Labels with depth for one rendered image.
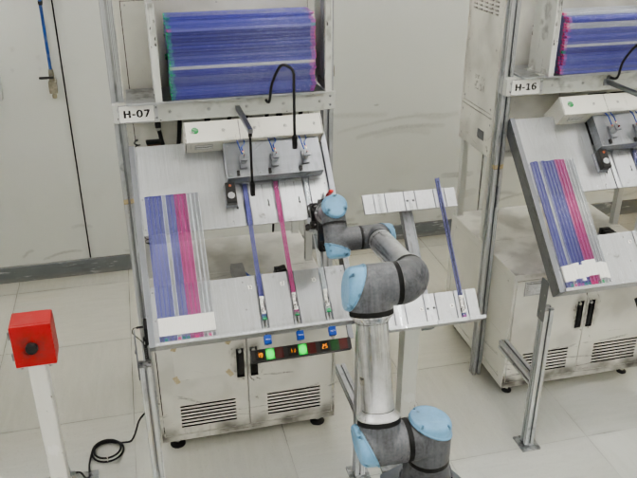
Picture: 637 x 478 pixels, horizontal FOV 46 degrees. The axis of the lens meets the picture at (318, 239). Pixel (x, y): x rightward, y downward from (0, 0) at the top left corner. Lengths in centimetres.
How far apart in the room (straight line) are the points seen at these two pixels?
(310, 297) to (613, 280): 114
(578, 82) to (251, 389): 174
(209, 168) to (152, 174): 20
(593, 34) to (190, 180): 159
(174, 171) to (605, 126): 166
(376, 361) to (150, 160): 116
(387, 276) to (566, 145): 138
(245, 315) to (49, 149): 205
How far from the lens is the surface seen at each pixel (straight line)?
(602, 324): 350
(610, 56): 315
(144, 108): 266
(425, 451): 206
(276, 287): 255
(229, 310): 252
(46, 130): 424
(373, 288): 191
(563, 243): 292
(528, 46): 318
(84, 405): 350
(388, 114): 446
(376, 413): 201
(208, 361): 291
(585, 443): 333
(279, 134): 267
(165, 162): 269
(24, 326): 259
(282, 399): 308
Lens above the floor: 207
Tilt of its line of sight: 26 degrees down
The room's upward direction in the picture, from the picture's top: straight up
